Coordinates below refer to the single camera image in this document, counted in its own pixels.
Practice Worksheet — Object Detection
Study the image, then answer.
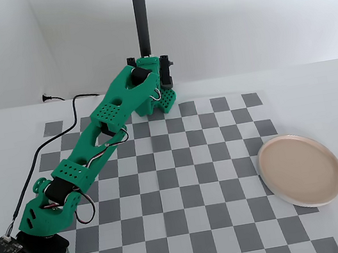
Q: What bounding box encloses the black wall plug cable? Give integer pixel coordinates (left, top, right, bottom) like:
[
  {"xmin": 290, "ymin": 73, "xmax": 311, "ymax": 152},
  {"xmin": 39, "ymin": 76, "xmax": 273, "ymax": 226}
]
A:
[{"xmin": 40, "ymin": 90, "xmax": 70, "ymax": 105}]

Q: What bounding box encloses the black servo wire loop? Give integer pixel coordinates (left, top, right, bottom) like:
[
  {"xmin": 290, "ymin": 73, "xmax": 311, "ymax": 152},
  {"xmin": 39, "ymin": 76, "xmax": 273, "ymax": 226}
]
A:
[{"xmin": 70, "ymin": 190, "xmax": 99, "ymax": 227}]

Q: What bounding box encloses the black camera cable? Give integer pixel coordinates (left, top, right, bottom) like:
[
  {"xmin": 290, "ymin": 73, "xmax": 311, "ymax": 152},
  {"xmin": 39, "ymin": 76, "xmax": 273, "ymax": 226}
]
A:
[{"xmin": 0, "ymin": 92, "xmax": 121, "ymax": 240}]

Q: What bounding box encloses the grey white checkerboard mat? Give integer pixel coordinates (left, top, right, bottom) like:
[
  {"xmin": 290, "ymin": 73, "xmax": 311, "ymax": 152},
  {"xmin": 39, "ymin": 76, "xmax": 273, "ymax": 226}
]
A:
[{"xmin": 0, "ymin": 78, "xmax": 338, "ymax": 253}]

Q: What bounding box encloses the beige round plate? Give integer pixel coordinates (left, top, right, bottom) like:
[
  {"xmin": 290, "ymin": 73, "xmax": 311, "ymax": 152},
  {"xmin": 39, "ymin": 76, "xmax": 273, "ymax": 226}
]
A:
[{"xmin": 254, "ymin": 126, "xmax": 338, "ymax": 216}]

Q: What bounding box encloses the black vertical pole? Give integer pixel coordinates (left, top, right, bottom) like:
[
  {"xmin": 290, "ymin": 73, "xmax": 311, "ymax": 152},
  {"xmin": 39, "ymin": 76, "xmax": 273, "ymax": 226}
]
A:
[{"xmin": 131, "ymin": 0, "xmax": 157, "ymax": 57}]

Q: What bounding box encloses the green gripper body black servo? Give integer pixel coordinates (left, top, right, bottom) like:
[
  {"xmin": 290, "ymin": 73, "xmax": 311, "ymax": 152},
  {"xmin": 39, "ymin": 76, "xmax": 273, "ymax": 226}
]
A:
[{"xmin": 13, "ymin": 223, "xmax": 71, "ymax": 253}]

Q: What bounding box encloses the green five-joint robot arm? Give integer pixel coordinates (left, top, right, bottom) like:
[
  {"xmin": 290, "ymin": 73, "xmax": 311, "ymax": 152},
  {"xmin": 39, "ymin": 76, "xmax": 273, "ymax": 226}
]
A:
[{"xmin": 0, "ymin": 61, "xmax": 184, "ymax": 240}]

